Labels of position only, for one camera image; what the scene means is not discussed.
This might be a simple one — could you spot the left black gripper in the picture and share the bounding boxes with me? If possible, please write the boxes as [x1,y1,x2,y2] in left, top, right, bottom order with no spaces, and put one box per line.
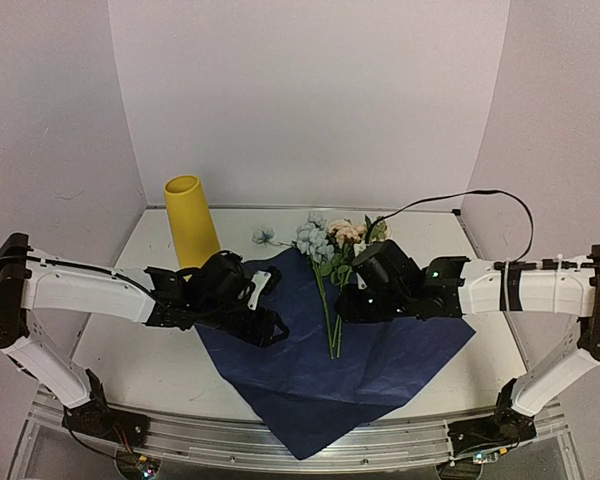
[199,301,292,351]

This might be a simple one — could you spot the artificial flower bunch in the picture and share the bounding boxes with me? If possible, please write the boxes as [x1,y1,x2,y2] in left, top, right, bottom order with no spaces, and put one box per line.
[325,214,394,359]

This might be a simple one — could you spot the blue wrapping paper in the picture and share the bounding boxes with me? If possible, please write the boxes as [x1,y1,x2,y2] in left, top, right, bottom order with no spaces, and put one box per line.
[198,249,475,460]

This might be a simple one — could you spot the blue hydrangea stem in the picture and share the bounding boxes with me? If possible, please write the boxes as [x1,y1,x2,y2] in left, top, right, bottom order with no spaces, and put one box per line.
[293,211,335,360]

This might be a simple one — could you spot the yellow plastic vase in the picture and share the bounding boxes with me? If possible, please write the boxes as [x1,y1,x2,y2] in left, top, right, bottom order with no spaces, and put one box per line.
[164,175,220,268]

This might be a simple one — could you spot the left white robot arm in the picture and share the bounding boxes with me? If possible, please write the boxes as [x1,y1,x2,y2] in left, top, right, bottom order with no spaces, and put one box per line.
[0,233,289,437]

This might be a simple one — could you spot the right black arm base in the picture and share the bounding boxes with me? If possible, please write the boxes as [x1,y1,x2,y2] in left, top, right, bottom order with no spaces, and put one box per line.
[448,379,537,459]

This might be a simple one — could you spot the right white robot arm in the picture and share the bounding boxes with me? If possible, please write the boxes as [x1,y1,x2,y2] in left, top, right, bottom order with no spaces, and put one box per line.
[335,241,600,420]

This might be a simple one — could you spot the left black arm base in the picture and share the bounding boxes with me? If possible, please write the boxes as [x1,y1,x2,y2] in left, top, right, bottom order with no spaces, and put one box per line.
[62,369,150,447]

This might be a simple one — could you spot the loose blue artificial flower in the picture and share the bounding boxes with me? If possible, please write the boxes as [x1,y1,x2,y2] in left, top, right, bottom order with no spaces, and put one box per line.
[251,226,295,248]

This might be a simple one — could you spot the right black camera cable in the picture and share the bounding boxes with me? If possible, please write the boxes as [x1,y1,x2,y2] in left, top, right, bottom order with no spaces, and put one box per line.
[369,188,535,264]

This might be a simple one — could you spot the aluminium front rail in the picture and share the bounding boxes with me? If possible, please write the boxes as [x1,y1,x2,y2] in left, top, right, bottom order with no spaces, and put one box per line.
[27,379,566,474]

